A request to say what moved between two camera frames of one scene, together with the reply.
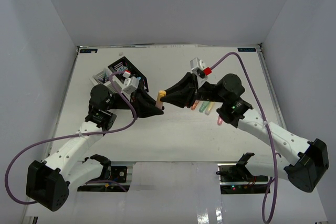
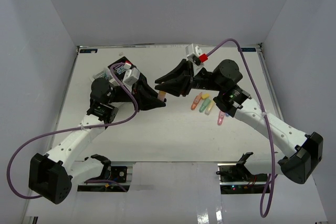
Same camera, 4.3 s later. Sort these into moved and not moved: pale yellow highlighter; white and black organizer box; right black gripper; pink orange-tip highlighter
Moved: right black gripper
Not moved: white and black organizer box; pink orange-tip highlighter; pale yellow highlighter
